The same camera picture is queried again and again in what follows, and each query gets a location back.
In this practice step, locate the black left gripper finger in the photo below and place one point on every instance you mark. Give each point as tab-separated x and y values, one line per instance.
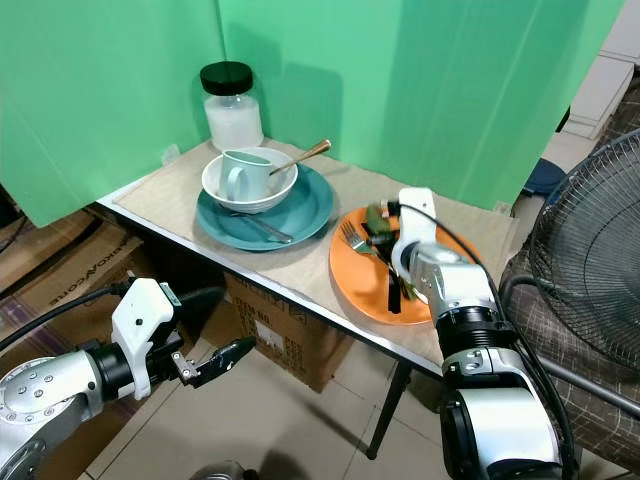
200	298
226	360

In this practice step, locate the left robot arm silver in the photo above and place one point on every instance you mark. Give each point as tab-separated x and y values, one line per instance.
50	395

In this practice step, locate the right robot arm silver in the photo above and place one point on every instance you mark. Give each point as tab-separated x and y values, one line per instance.
500	430

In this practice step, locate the gold metal fork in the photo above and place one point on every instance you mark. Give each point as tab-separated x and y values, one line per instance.
355	238

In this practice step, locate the orange plate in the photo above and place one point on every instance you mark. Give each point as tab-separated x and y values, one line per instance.
360	285

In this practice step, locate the small brown cardboard box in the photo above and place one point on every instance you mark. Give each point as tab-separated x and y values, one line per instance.
285	330

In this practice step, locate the teal ceramic plate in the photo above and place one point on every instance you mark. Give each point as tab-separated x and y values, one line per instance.
308	208

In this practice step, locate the beige table cloth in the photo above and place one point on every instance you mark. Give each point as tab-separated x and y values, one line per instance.
290	270

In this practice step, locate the silver table knife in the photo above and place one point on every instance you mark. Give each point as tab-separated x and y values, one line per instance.
270	231

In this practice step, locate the gold metal spoon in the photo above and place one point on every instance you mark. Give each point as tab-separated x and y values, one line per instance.
305	154

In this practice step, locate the white ceramic bowl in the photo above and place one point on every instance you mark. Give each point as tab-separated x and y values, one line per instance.
250	203

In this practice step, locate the grey robot leg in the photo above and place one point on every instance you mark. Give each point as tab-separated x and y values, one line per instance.
224	471

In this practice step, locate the teal ceramic mug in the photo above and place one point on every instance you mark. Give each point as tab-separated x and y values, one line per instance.
240	176

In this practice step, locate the wide green backdrop panel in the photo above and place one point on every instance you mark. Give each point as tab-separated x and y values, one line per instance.
410	90

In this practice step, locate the large printed cardboard box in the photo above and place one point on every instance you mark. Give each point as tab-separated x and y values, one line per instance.
50	275

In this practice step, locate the blue round stool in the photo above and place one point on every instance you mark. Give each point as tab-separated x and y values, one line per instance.
544	176

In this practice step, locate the glass jar black lid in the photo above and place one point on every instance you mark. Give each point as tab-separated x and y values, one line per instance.
232	113

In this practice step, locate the brown plaid fabric chair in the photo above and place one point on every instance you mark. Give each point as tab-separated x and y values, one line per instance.
595	370

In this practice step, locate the narrow green backdrop panel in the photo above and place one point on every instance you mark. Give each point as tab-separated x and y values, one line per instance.
100	90

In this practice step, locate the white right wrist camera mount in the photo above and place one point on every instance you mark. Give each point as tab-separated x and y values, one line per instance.
418	210

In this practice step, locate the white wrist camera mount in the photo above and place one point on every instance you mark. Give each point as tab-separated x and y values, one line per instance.
140	320
418	210

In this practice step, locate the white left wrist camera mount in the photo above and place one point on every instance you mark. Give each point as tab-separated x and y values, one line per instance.
140	320

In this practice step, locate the metal frame table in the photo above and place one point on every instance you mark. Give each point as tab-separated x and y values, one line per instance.
389	410

